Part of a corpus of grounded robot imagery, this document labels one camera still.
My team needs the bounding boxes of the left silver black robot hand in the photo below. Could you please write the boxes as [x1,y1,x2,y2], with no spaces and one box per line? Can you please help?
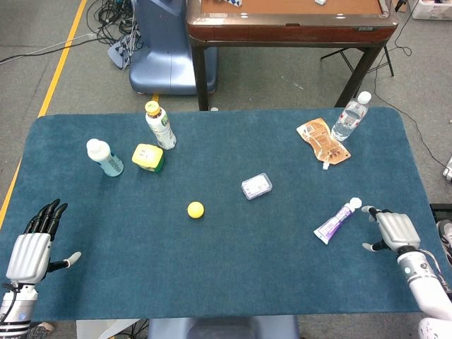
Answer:
[6,198,82,285]

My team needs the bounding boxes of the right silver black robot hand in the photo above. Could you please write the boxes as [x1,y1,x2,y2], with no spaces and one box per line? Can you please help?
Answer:
[361,206,422,254]

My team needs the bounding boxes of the purple white tube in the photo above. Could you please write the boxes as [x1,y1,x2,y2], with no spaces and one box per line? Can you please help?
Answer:
[313,197,363,245]

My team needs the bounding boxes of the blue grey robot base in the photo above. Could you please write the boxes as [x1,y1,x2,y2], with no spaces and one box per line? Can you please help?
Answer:
[147,315,301,339]

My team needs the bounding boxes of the blue carpeted table surface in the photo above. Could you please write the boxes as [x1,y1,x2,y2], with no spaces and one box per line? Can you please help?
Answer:
[0,107,444,322]

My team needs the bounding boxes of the black crate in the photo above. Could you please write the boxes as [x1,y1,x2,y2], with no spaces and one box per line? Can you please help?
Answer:
[429,203,452,223]

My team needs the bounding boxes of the grey sneaker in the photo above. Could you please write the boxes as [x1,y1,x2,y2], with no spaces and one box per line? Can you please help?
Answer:
[436,219,452,266]

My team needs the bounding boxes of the white table support panel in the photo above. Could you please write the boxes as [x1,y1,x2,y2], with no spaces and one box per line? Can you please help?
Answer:
[76,319,141,339]

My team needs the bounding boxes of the orange spout pouch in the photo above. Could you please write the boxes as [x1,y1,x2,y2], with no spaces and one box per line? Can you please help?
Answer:
[296,117,352,171]

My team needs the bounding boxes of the clear water bottle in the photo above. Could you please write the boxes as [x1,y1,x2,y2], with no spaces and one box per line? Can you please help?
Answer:
[331,90,373,142]

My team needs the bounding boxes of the light blue white bottle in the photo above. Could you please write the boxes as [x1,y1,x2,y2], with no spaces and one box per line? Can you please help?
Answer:
[85,138,125,177]

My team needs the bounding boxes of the clear box purple contents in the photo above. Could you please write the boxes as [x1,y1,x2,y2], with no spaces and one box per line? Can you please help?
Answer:
[241,172,274,201]

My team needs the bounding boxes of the yellow lidded green tub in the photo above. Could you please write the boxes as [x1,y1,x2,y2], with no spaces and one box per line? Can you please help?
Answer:
[131,143,165,174]

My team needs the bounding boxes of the black folding stand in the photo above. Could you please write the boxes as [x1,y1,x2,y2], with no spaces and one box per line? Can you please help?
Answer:
[320,44,396,78]

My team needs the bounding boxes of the yellow ball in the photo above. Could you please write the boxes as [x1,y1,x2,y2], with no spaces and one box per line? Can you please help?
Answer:
[187,201,206,220]

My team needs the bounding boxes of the yellow-capped drink bottle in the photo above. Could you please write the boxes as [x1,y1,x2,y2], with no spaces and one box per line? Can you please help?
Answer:
[145,100,177,151]

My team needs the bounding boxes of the grey power strip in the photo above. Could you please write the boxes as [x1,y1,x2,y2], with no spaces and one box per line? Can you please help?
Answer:
[107,35,142,70]

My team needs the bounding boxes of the white storage box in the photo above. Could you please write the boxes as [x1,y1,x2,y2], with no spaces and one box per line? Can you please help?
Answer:
[411,0,452,20]

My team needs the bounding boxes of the brown mahjong table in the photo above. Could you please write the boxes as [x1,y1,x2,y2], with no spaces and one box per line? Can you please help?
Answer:
[186,0,400,112]

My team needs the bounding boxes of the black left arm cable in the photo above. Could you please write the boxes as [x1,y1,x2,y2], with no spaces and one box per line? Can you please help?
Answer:
[0,282,18,326]

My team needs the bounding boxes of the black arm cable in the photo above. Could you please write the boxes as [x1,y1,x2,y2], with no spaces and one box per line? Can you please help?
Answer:
[0,282,18,326]
[420,249,452,294]

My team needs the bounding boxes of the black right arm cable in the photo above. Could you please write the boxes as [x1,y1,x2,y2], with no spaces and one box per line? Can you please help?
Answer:
[420,249,452,294]

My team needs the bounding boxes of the white floor cable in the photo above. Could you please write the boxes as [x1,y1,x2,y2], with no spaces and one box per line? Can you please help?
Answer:
[0,31,97,65]

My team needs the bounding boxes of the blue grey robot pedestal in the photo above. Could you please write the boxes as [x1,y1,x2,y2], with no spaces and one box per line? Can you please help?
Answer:
[129,0,218,95]

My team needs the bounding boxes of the black cable tangle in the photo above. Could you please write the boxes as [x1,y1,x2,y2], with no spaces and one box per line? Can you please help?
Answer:
[86,0,142,47]

